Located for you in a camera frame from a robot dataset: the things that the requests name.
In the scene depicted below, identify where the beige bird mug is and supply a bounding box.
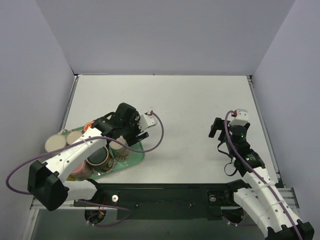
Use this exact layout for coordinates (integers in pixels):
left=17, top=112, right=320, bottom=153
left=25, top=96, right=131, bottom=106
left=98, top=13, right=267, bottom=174
left=109, top=141, right=131, bottom=162

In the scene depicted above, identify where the black gold-rimmed mug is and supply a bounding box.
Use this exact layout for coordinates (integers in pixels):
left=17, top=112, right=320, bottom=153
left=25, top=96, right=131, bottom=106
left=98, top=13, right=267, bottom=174
left=86, top=146, right=114, bottom=173

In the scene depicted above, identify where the pink mug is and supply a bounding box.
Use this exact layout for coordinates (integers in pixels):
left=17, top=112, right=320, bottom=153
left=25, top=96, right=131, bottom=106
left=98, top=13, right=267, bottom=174
left=70, top=161, right=93, bottom=181

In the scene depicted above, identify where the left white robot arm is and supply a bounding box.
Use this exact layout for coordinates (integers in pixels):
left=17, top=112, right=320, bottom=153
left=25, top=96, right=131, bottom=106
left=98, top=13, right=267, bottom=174
left=27, top=103, right=157, bottom=211

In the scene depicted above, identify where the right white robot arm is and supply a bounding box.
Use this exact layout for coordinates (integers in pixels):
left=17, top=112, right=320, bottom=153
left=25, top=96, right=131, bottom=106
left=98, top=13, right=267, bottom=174
left=208, top=117, right=315, bottom=240

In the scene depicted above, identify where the orange mug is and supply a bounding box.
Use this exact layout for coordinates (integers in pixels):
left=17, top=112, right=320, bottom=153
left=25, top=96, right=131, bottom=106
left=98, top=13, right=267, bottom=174
left=83, top=121, right=94, bottom=132

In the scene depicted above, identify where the pale green mug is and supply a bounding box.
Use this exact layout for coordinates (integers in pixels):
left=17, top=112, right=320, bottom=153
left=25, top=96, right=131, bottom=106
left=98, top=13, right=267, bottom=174
left=66, top=130, right=83, bottom=145

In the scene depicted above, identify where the green floral tray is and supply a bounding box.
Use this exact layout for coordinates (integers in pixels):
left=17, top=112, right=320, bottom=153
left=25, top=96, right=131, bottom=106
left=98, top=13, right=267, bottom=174
left=67, top=142, right=145, bottom=180

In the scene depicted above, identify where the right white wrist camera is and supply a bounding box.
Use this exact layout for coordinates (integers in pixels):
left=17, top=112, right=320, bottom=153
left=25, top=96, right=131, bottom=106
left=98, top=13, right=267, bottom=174
left=228, top=108, right=249, bottom=127

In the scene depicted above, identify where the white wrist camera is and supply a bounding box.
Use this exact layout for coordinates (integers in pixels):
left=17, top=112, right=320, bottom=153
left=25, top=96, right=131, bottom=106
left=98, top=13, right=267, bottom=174
left=137, top=110, right=158, bottom=132
left=228, top=108, right=249, bottom=127

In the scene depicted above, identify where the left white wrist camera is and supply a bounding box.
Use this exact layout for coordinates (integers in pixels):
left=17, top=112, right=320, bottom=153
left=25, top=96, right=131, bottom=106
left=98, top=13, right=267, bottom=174
left=137, top=110, right=158, bottom=132

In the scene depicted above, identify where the aluminium rail frame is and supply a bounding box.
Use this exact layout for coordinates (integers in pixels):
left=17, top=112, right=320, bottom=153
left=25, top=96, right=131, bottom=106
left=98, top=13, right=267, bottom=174
left=29, top=74, right=300, bottom=213

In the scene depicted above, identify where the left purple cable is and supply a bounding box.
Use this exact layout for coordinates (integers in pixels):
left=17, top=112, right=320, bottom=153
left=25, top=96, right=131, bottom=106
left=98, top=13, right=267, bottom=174
left=5, top=109, right=165, bottom=195

